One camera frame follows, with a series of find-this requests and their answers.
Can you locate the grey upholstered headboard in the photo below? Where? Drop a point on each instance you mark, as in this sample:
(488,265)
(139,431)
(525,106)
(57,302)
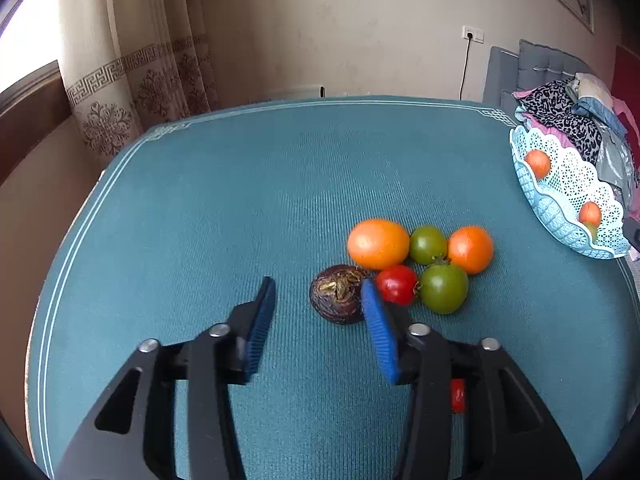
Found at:
(500,75)

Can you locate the dark purple mangosteen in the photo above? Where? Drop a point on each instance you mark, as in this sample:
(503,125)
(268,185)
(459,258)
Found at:
(335,297)

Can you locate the leopard print garment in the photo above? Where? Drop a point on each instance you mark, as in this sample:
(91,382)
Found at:
(565,107)

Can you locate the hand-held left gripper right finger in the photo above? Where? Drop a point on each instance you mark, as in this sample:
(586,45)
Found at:
(380,330)

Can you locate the blue folded cloth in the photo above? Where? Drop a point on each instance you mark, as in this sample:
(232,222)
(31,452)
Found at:
(602,114)

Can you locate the round orange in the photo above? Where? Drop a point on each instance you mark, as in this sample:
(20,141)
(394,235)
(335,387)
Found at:
(470,249)

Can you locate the small green tomato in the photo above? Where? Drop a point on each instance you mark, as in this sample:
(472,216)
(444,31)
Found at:
(427,244)

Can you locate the small orange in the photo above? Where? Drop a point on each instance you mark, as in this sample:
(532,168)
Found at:
(537,164)
(590,212)

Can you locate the pile of clothes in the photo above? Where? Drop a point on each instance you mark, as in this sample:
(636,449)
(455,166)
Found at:
(624,112)

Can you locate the teal table cloth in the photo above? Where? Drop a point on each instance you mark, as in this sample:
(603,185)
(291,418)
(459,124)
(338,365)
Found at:
(225,200)

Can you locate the white folded cloth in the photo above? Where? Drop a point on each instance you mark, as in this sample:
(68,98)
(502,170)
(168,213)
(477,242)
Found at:
(592,87)

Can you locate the red tomato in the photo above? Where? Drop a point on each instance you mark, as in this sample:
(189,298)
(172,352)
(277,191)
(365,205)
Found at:
(397,285)

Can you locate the light blue lattice basket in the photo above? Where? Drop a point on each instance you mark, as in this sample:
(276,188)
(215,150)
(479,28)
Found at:
(565,182)

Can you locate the window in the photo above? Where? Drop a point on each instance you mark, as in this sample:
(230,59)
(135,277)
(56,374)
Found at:
(30,35)

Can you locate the white wall outlet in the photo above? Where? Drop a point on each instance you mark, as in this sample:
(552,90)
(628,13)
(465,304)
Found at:
(472,33)

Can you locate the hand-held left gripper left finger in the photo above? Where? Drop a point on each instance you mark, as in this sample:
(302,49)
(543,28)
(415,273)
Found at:
(262,325)

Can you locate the brown wooden window frame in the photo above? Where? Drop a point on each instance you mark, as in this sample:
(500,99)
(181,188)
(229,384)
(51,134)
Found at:
(30,110)

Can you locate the large oval orange citrus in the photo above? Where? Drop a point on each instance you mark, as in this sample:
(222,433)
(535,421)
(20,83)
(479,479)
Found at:
(378,244)

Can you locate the red wall panel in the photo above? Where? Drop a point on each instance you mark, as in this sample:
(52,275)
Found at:
(627,70)

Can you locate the grey shiny garment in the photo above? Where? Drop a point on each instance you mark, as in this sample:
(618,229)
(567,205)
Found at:
(614,155)

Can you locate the small red object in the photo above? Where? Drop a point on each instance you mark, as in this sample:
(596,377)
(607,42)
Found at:
(457,395)

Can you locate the beige patterned curtain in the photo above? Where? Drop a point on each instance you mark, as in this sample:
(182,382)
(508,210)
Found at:
(100,85)

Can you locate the large green tomato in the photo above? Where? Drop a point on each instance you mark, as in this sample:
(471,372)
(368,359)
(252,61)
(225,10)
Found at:
(444,287)

